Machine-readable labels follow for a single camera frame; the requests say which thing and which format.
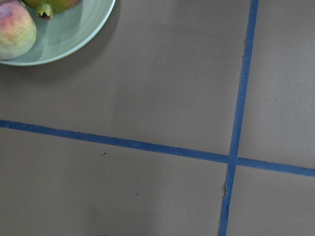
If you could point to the red yellow pomegranate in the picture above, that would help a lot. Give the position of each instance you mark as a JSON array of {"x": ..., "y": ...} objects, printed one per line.
[{"x": 45, "y": 9}]

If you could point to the pink green peach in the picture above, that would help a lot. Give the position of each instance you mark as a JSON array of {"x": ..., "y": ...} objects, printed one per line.
[{"x": 17, "y": 30}]

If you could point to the green plate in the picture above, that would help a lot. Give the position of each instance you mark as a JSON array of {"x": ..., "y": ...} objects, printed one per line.
[{"x": 65, "y": 33}]

